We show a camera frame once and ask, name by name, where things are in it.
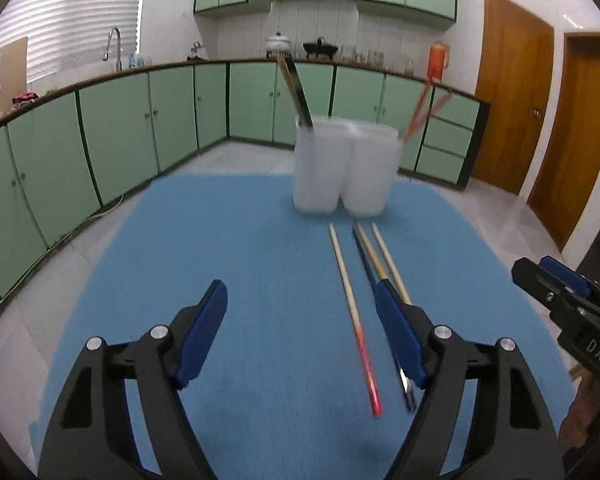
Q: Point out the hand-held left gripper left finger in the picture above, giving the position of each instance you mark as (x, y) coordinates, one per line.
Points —
(205, 325)

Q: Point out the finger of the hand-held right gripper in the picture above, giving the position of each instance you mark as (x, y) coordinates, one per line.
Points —
(567, 276)
(530, 272)

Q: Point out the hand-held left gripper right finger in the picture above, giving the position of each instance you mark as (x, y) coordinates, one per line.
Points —
(397, 330)

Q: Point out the wooden chopstick red end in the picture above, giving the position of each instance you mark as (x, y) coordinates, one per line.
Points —
(430, 112)
(350, 300)
(390, 260)
(420, 105)

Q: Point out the dark blue chopstick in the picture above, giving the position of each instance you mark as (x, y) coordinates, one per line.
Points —
(364, 255)

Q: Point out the wooden chopstick orange end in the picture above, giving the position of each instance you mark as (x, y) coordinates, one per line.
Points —
(369, 252)

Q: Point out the white double utensil holder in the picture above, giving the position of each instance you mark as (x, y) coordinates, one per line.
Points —
(320, 170)

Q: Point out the dark patterned chopstick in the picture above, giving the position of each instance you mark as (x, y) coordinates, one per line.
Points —
(300, 92)

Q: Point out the light wooden chopstick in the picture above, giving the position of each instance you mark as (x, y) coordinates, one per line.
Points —
(287, 85)

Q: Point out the person's right hand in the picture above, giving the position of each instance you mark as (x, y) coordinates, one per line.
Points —
(577, 420)

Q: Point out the blue table mat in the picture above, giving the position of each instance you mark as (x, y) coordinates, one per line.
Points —
(260, 260)

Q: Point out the brown wooden door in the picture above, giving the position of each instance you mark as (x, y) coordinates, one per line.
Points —
(510, 100)
(575, 150)

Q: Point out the dark kitchen countertop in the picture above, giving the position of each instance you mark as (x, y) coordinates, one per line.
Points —
(472, 97)

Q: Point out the green base cabinet unit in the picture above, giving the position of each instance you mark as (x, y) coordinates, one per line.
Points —
(120, 130)

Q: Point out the red thermos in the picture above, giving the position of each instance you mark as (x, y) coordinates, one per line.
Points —
(438, 60)

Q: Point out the glass jar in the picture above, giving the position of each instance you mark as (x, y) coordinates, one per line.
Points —
(376, 57)
(409, 65)
(361, 56)
(347, 52)

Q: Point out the clear bottle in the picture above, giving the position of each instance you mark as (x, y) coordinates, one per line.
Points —
(134, 61)
(146, 60)

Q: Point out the steel kettle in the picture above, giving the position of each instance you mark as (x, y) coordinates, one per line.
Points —
(196, 52)

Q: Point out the steel kitchen faucet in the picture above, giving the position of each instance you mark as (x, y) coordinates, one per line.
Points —
(118, 55)

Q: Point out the white cooking pot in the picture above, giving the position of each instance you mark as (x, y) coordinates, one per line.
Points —
(278, 45)

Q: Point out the red cloth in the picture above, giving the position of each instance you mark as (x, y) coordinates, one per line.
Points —
(23, 97)

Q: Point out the black wok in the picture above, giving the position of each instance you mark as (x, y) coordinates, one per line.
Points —
(320, 49)

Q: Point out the wooden board with metal clamps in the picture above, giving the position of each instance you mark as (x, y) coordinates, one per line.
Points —
(10, 70)

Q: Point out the white window blind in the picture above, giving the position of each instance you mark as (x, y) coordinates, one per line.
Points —
(70, 20)

